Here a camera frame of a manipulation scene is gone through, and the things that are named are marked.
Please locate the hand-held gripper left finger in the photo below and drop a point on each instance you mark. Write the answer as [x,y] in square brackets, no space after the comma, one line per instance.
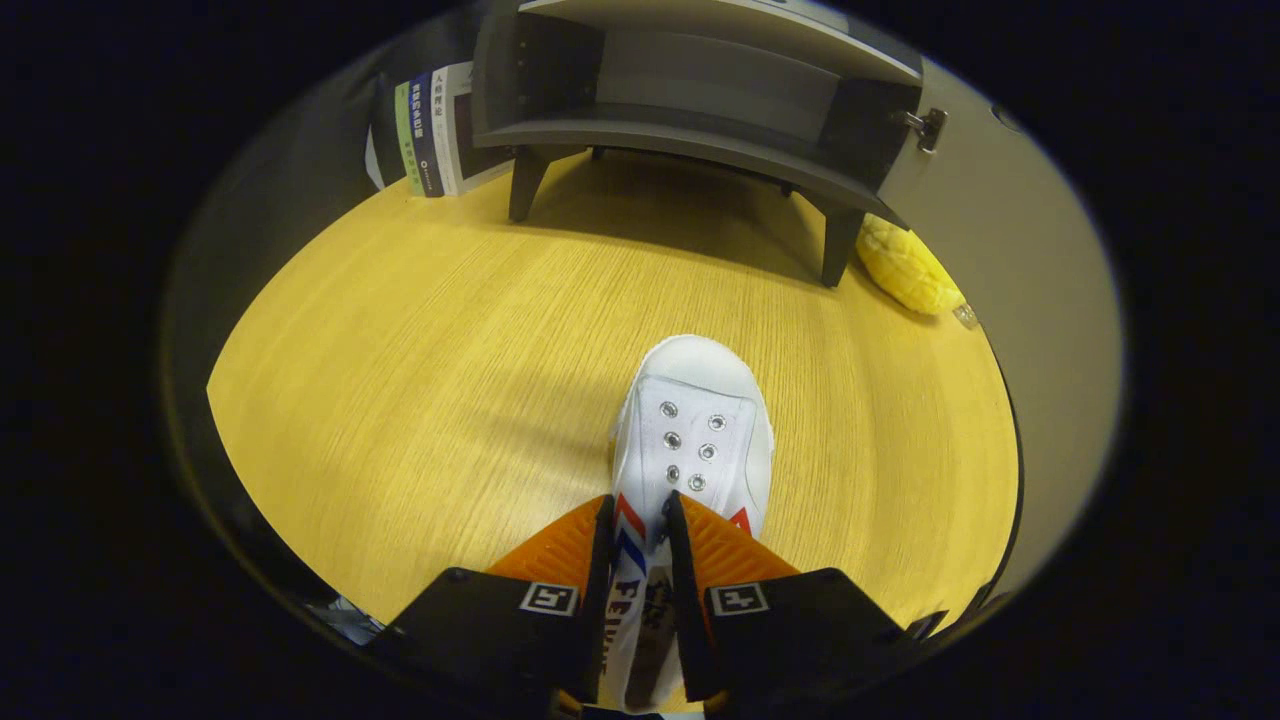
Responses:
[590,640]

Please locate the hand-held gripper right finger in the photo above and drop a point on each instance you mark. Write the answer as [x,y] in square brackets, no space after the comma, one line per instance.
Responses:
[690,640]

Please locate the white canvas shoe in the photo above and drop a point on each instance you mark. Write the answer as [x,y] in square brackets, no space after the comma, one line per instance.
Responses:
[695,400]

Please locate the grey shoe cabinet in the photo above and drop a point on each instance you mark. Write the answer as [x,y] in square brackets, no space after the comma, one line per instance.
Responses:
[650,140]

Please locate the yellow plush toy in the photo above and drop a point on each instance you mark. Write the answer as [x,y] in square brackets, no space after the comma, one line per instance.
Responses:
[905,265]

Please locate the dark blue book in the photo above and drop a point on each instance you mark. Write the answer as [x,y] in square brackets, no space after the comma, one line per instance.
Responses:
[427,135]

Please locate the black backdrop cloth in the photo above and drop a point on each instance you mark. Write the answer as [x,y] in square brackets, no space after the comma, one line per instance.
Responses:
[300,180]

